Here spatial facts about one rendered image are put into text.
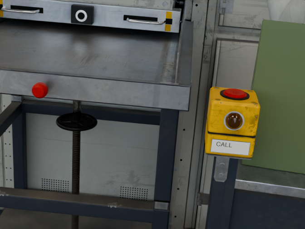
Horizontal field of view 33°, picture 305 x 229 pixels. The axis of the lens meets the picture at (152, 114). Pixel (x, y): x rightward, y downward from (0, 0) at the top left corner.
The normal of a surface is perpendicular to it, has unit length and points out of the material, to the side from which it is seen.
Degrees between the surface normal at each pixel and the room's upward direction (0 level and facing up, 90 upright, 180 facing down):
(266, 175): 0
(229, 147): 90
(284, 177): 0
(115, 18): 90
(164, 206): 90
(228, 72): 90
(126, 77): 0
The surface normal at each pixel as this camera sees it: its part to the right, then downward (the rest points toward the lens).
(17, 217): 0.07, -0.93
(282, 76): -0.20, 0.35
